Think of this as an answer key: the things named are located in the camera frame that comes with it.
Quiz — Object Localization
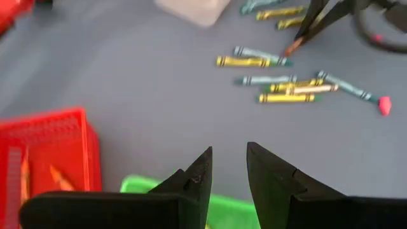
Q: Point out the green plastic basket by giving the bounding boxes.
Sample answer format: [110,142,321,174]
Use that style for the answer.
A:
[120,174,261,229]

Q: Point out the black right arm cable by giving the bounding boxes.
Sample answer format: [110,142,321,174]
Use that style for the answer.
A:
[351,4,407,53]

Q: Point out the brown crayon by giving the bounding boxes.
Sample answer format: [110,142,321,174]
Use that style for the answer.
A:
[284,36,308,58]

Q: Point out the clear plastic container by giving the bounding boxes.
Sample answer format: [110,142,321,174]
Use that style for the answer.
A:
[154,0,231,28]

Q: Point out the red plastic basket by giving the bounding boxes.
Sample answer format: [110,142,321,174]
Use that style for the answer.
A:
[0,108,102,229]

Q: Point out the white crayon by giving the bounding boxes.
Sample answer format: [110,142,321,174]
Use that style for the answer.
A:
[286,84,340,95]

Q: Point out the orange crayon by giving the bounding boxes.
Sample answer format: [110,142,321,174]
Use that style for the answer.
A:
[20,149,31,204]
[49,165,76,191]

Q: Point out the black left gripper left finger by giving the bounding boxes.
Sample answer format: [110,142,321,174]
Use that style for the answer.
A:
[18,146,213,229]

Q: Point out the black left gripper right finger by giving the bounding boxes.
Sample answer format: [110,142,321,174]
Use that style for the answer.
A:
[246,141,407,229]

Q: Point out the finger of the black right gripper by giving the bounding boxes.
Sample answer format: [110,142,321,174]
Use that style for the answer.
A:
[294,0,330,41]
[301,0,354,44]

